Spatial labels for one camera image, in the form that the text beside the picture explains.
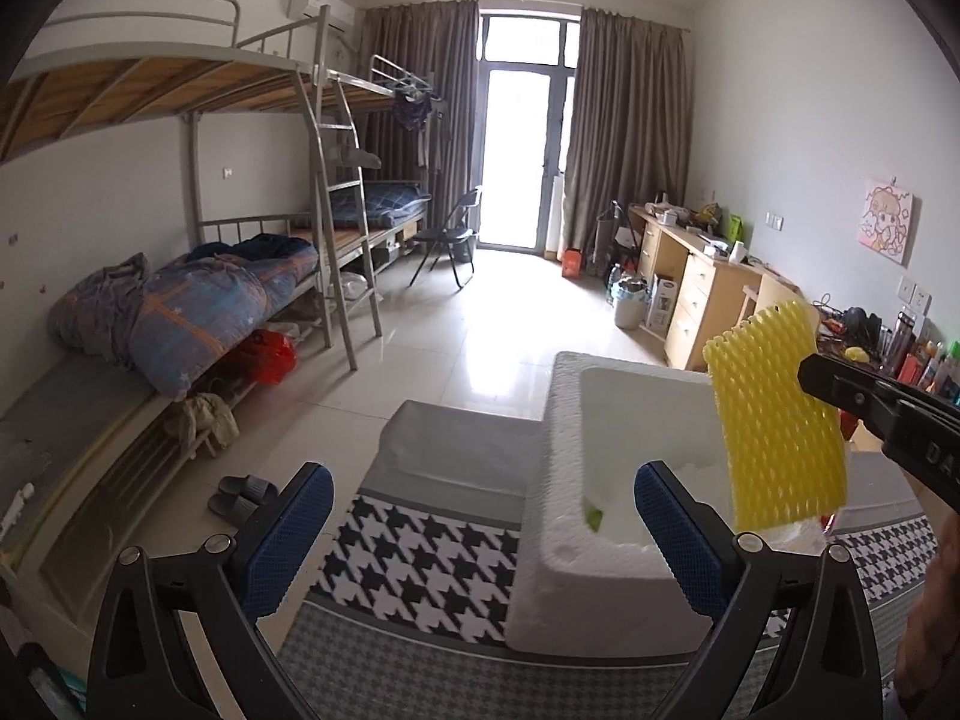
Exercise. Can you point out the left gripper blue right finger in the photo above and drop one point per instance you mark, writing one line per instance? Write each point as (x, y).
(693, 539)

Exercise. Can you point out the white foam box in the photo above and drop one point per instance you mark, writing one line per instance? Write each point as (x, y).
(622, 509)

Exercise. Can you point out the wooden smiley chair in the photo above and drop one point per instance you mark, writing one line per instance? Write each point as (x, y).
(773, 290)

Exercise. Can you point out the white air conditioner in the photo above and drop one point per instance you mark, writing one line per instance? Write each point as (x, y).
(341, 15)

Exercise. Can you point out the balcony glass door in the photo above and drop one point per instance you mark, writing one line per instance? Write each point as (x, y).
(527, 67)

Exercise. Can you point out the metal bunk bed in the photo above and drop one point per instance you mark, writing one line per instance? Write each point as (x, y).
(169, 131)

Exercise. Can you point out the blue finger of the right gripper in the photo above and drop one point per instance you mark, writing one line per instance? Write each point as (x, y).
(856, 390)

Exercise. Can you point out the right brown curtain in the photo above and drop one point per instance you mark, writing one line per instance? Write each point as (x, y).
(631, 125)

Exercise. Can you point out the wooden desk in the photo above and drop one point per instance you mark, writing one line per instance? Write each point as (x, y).
(704, 296)

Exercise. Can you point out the houndstooth table cloth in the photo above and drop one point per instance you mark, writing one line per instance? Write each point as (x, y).
(443, 596)

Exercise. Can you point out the black folding chair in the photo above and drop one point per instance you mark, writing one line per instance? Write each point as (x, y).
(453, 233)

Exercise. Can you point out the pink anime wall picture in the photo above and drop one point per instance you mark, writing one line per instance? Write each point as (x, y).
(886, 219)

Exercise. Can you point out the left brown curtain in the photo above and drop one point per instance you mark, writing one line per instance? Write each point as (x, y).
(427, 134)

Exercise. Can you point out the red plastic bag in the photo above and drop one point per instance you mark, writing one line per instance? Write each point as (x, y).
(265, 357)

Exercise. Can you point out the green plastic bag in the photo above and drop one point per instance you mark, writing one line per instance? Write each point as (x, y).
(593, 518)

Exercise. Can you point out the brown curtain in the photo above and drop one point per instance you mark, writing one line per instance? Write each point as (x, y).
(631, 125)
(427, 134)

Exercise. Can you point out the blue plaid quilt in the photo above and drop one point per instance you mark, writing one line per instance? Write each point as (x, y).
(173, 324)

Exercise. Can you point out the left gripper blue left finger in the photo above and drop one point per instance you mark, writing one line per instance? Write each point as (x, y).
(278, 537)

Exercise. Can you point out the yellow foam net sleeve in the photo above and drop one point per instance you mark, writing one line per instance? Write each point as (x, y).
(786, 456)

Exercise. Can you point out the person right hand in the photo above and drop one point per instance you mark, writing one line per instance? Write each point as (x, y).
(932, 629)

